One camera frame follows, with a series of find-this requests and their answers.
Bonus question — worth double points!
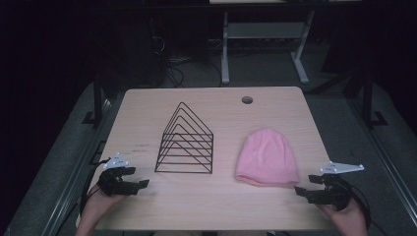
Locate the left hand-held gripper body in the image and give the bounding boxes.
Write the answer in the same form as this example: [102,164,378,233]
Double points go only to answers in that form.
[96,151,132,198]

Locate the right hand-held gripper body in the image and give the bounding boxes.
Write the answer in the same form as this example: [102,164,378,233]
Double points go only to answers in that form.
[319,160,366,211]

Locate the pink knitted beanie hat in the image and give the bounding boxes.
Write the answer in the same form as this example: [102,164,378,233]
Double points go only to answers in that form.
[234,127,300,188]

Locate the black wire file rack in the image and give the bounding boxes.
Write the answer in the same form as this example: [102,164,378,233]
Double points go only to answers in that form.
[153,101,214,175]

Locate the person's left hand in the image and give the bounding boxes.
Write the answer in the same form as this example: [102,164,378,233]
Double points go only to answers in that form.
[79,183,128,229]

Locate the person's right hand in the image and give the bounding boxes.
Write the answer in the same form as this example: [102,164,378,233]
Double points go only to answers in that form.
[318,196,370,236]

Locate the black metal stand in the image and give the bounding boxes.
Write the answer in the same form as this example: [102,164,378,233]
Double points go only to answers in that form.
[359,70,389,130]
[81,70,114,128]

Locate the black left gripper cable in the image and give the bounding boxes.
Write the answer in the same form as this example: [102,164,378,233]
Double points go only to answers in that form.
[79,157,112,218]

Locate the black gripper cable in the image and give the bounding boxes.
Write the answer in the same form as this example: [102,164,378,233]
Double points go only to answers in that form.
[79,157,112,218]
[338,176,389,236]

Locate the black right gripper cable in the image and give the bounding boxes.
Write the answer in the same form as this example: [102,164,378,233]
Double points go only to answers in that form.
[338,176,389,236]

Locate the aluminium floor rail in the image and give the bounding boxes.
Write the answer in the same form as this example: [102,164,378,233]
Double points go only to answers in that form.
[40,97,114,236]
[347,97,417,228]

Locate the tangled floor cables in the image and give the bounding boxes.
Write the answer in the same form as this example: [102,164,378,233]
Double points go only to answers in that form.
[151,32,224,89]

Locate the white metal desk frame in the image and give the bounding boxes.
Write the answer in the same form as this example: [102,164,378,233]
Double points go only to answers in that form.
[209,0,362,86]

